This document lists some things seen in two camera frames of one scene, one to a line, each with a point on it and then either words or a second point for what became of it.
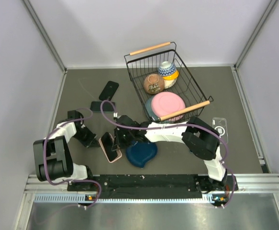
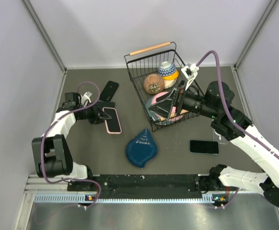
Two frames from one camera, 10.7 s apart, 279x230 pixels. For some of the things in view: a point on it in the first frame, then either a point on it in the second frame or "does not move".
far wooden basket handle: (151, 48) does not move
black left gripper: (92, 141) -> (95, 119)
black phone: (109, 91) does not move
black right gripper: (118, 143) -> (163, 107)
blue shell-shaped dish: (138, 153) does not move
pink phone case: (119, 152) -> (113, 125)
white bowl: (168, 84) does not move
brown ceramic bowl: (154, 84) does not move
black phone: (107, 141) -> (113, 124)
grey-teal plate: (149, 107) does not move
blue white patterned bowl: (166, 68) does not move
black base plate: (158, 183) does not move
